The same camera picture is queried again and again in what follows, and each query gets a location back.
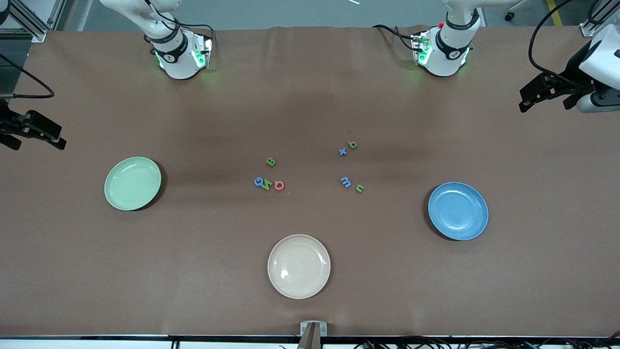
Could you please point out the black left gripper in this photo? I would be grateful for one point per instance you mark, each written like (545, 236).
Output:
(574, 66)

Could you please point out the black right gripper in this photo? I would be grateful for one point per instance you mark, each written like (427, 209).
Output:
(8, 122)

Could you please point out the blue lowercase letter m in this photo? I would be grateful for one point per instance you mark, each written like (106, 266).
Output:
(346, 182)

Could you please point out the blue capital letter G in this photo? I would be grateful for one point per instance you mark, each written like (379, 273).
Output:
(258, 182)

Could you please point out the green capital letter N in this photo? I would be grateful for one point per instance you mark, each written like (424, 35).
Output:
(267, 185)

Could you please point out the green capital letter B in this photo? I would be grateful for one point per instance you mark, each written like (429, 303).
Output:
(271, 161)

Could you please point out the red capital letter Q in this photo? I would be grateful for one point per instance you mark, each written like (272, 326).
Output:
(279, 185)

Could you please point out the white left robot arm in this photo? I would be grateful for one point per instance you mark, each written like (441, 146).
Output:
(448, 53)

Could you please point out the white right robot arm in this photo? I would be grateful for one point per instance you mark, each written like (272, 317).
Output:
(177, 60)

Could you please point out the black chair caster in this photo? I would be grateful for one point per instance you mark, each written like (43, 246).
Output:
(508, 17)

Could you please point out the light green plate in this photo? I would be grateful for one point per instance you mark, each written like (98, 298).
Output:
(132, 183)

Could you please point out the metal base connector plate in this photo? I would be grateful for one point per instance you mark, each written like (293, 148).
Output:
(206, 53)
(420, 51)

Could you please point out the blue plate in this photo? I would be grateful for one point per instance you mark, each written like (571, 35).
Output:
(458, 211)

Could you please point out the brown table mat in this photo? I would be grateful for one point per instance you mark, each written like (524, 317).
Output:
(97, 291)

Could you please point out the beige plate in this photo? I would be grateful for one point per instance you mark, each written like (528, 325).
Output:
(299, 266)

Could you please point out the aluminium frame profile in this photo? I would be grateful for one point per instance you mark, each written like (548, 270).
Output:
(24, 19)
(588, 30)

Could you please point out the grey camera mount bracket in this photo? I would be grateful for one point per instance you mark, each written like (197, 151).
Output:
(313, 329)

